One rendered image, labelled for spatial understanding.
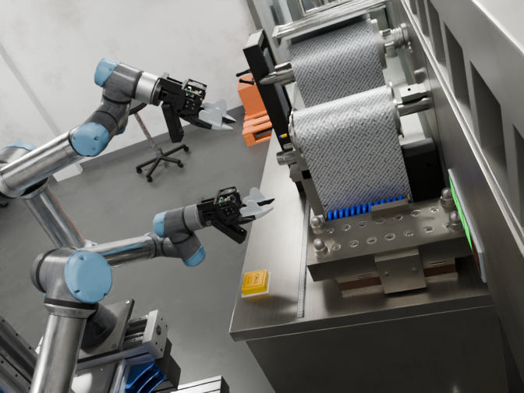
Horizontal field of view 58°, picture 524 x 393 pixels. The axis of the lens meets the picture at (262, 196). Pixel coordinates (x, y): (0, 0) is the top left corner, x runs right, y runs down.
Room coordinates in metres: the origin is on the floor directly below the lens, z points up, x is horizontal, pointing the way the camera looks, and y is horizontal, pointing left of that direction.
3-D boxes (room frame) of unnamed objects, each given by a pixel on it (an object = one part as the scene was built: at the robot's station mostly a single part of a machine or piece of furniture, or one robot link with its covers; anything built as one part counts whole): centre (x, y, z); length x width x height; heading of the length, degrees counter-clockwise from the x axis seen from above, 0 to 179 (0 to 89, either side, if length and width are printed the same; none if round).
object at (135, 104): (4.32, 0.74, 0.34); 0.56 x 0.54 x 0.67; 93
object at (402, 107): (1.03, -0.43, 1.25); 0.07 x 0.04 x 0.04; 70
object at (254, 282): (1.06, 0.12, 0.91); 0.07 x 0.07 x 0.02; 70
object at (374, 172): (1.03, -0.25, 1.11); 0.23 x 0.01 x 0.18; 70
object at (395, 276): (0.81, -0.23, 0.97); 0.10 x 0.03 x 0.11; 70
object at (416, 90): (1.03, -0.44, 1.28); 0.06 x 0.05 x 0.02; 70
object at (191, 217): (1.20, 0.19, 1.11); 0.08 x 0.05 x 0.08; 160
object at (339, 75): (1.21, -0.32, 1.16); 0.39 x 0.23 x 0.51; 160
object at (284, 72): (1.37, -0.22, 1.34); 0.06 x 0.06 x 0.06; 70
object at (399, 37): (1.26, -0.52, 1.34); 0.07 x 0.07 x 0.07; 70
